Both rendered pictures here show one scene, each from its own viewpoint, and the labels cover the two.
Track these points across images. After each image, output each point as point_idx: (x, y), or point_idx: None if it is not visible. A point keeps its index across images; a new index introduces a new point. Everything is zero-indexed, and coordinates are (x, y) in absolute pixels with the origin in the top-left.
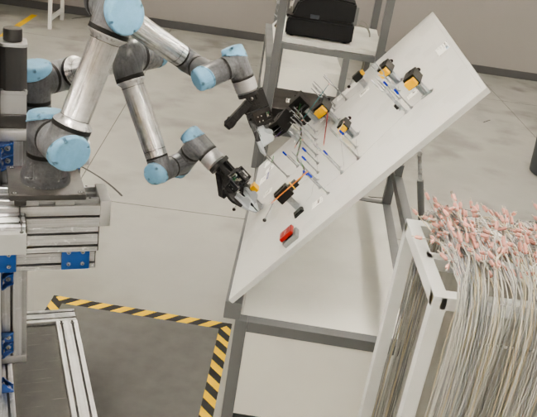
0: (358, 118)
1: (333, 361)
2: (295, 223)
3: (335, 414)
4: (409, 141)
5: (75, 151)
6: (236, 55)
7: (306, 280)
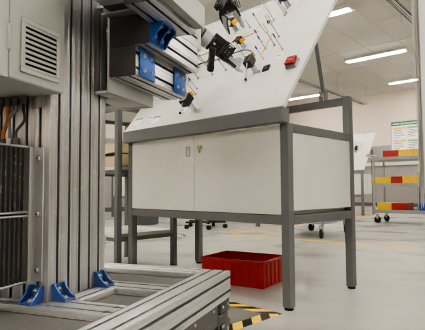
0: None
1: (327, 150)
2: (276, 67)
3: (333, 195)
4: (323, 4)
5: None
6: None
7: None
